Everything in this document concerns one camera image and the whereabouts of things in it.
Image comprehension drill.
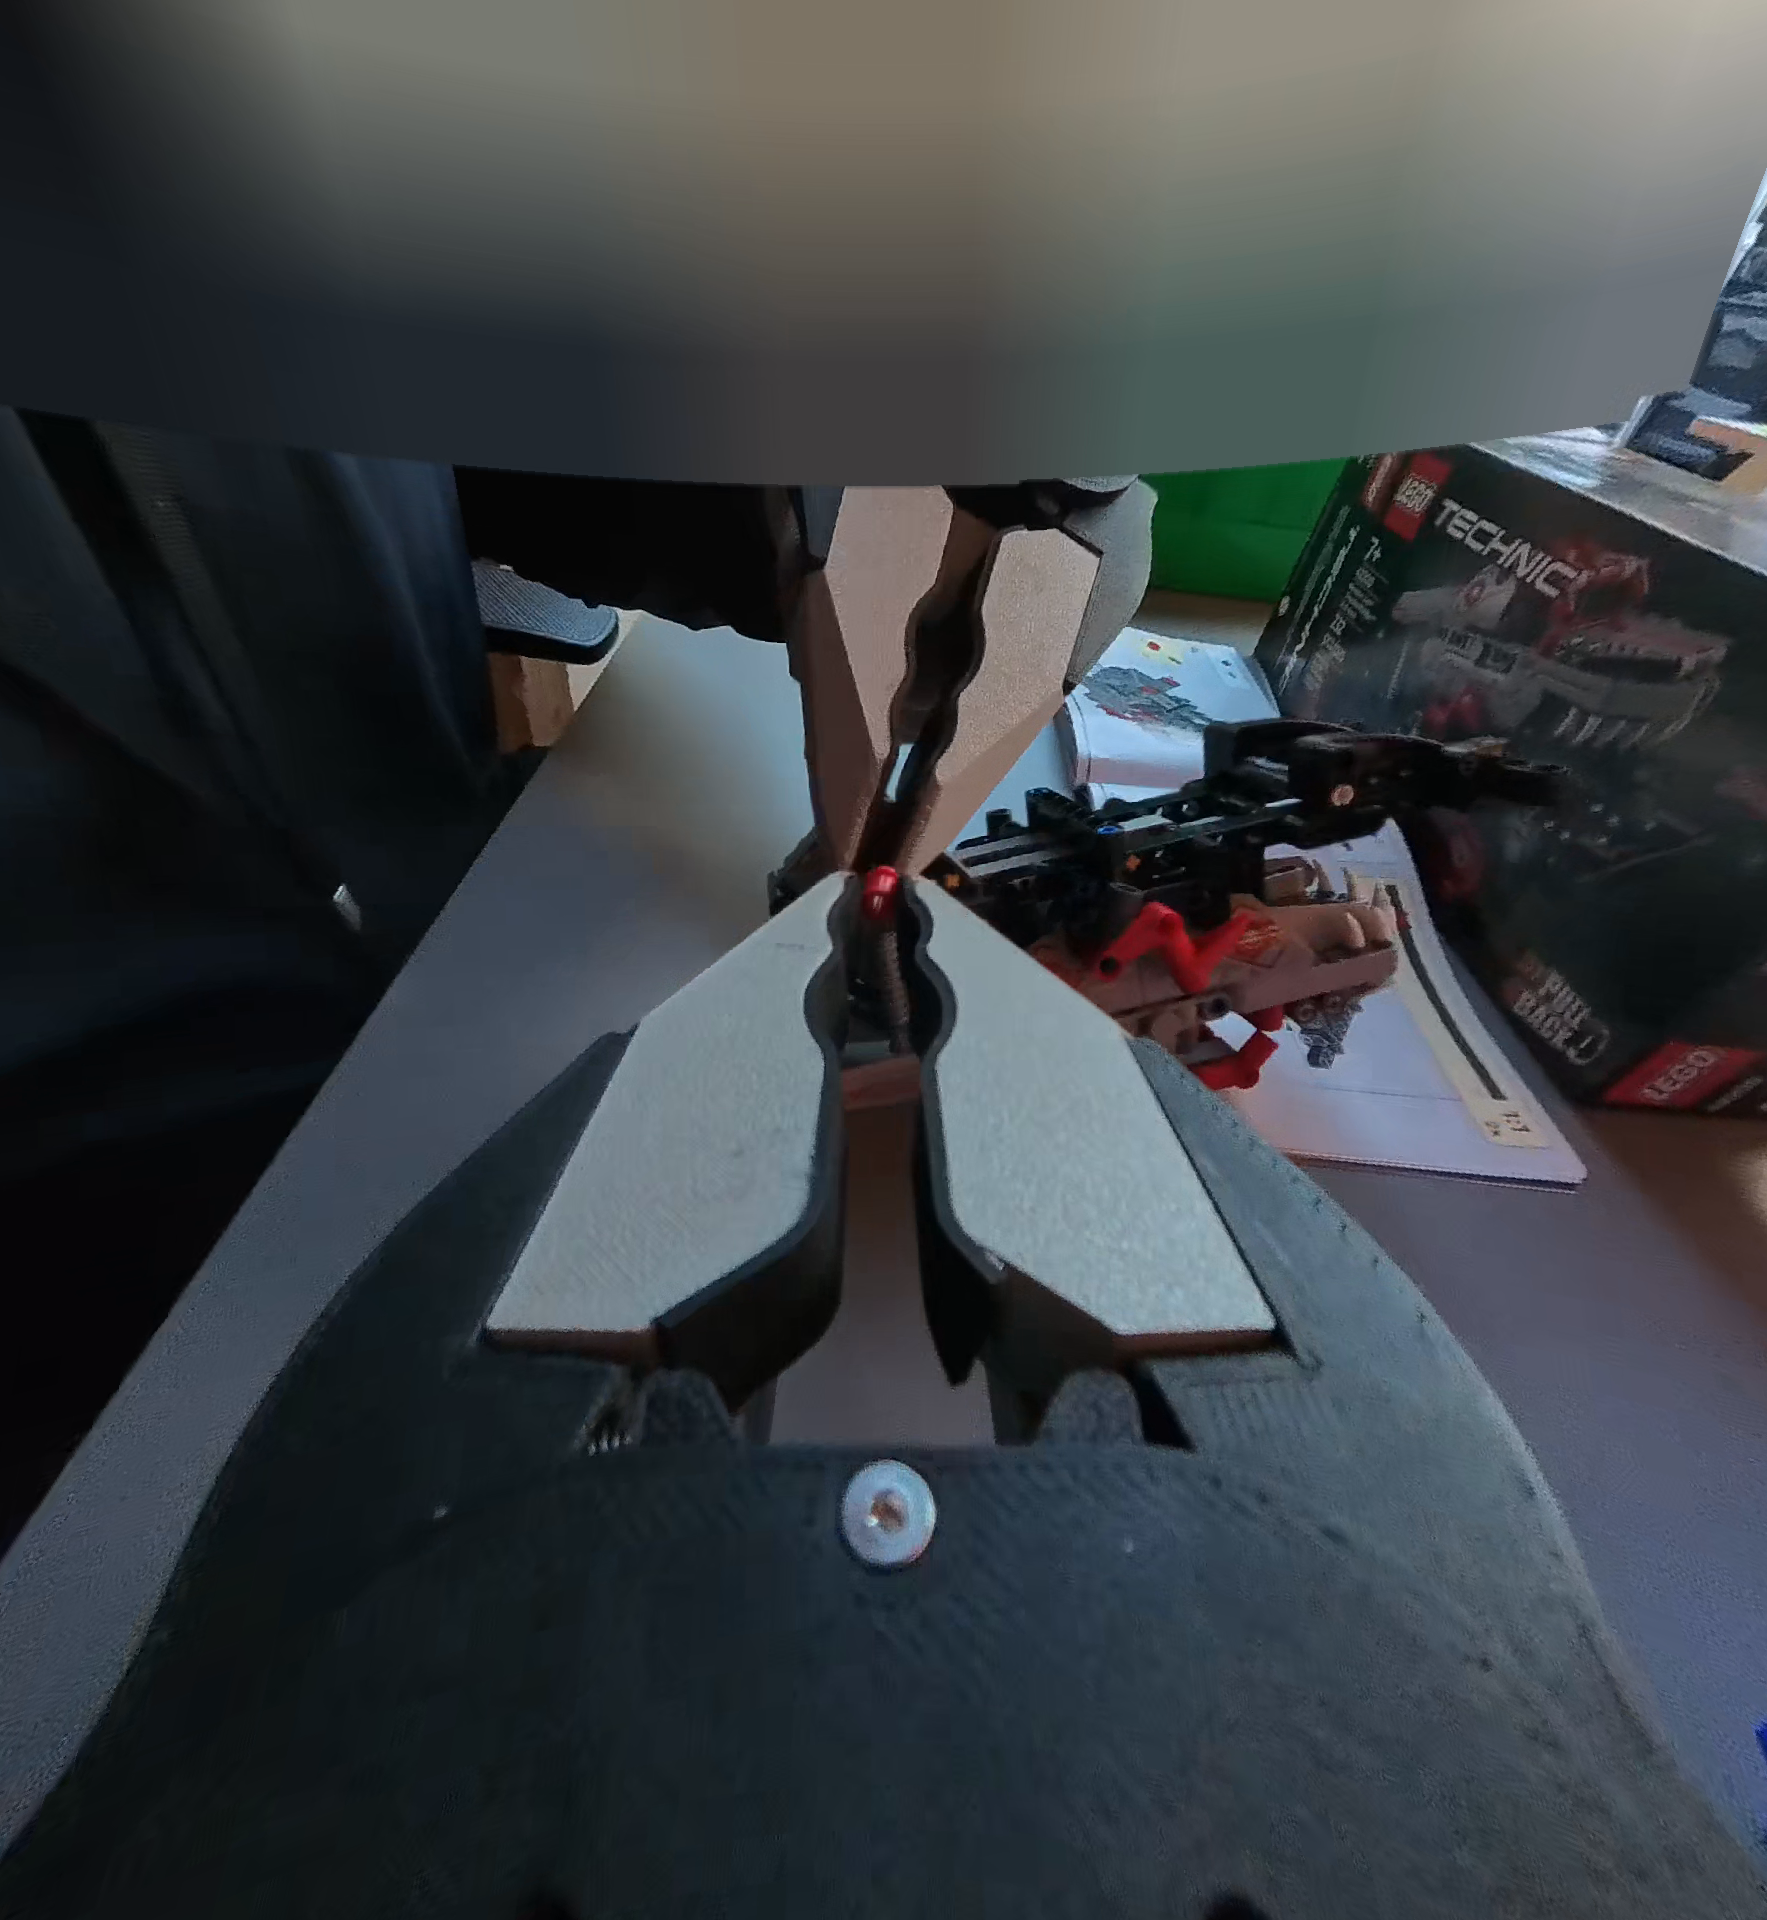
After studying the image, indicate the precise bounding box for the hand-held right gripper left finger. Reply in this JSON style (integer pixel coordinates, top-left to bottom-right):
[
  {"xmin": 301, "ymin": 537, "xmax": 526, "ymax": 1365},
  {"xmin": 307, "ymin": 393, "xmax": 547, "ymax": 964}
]
[{"xmin": 481, "ymin": 874, "xmax": 855, "ymax": 1410}]

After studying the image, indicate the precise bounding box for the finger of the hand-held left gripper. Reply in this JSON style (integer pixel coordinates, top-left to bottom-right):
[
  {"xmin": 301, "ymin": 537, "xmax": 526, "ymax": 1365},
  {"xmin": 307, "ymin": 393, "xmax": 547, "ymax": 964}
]
[
  {"xmin": 798, "ymin": 486, "xmax": 962, "ymax": 871},
  {"xmin": 889, "ymin": 527, "xmax": 1102, "ymax": 875}
]

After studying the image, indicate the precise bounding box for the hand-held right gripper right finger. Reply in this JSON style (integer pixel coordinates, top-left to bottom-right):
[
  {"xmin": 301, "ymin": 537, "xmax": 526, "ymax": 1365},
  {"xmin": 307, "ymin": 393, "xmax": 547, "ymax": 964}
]
[{"xmin": 902, "ymin": 882, "xmax": 1282, "ymax": 1389}]

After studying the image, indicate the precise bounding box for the black grey lego truck model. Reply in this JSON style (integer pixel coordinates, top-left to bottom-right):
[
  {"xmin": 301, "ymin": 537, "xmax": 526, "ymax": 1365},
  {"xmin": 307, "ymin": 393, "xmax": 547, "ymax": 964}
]
[{"xmin": 770, "ymin": 717, "xmax": 1575, "ymax": 1089}]

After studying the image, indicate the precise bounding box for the person's left forearm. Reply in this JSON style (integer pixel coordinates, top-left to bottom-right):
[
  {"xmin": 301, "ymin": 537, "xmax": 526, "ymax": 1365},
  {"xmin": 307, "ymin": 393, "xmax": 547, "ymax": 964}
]
[{"xmin": 457, "ymin": 468, "xmax": 811, "ymax": 679}]

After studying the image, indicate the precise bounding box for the black toy set box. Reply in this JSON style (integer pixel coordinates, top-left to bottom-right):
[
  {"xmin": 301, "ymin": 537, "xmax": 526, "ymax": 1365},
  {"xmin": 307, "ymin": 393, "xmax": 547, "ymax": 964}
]
[{"xmin": 1250, "ymin": 439, "xmax": 1767, "ymax": 1129}]

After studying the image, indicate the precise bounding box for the green plastic bin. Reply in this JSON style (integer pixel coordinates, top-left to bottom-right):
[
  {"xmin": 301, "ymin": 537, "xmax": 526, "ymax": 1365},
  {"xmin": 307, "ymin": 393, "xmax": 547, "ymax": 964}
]
[{"xmin": 1136, "ymin": 465, "xmax": 1358, "ymax": 597}]

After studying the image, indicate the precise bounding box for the open instruction booklet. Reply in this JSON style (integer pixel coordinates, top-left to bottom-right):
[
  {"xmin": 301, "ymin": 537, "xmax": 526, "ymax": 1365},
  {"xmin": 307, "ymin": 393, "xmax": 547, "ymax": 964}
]
[{"xmin": 1055, "ymin": 627, "xmax": 1591, "ymax": 1192}]

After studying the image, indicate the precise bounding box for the black office chair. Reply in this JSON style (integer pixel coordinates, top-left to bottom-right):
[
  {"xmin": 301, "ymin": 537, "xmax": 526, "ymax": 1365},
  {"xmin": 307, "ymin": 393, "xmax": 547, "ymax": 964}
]
[{"xmin": 470, "ymin": 561, "xmax": 624, "ymax": 666}]

